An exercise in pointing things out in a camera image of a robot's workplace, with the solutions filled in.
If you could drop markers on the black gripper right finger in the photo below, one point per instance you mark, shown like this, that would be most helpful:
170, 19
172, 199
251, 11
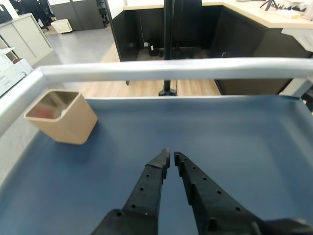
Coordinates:
210, 203

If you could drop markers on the white storage bin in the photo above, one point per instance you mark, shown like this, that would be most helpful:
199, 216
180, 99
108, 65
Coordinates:
62, 25

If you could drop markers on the white metal table frame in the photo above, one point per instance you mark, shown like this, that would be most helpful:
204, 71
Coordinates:
171, 69

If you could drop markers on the black office chair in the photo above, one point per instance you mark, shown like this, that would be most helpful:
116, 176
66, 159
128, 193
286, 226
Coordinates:
44, 14

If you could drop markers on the stacked paper boxes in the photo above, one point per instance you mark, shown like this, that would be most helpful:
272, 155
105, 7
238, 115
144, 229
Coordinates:
11, 71

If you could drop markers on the small black tripod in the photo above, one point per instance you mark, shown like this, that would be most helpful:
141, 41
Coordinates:
268, 4

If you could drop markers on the beige top office desk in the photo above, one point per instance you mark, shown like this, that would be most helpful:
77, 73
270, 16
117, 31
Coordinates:
244, 34

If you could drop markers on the beige plastic box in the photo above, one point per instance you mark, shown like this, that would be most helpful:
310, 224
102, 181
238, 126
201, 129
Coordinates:
73, 127

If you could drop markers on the black stand pole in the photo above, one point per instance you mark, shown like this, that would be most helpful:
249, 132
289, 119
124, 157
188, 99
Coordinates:
168, 29

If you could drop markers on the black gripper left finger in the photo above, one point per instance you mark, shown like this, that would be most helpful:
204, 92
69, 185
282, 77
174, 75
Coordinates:
146, 195

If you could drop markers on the grey metal cabinet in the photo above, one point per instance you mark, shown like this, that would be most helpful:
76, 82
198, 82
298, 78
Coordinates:
27, 36

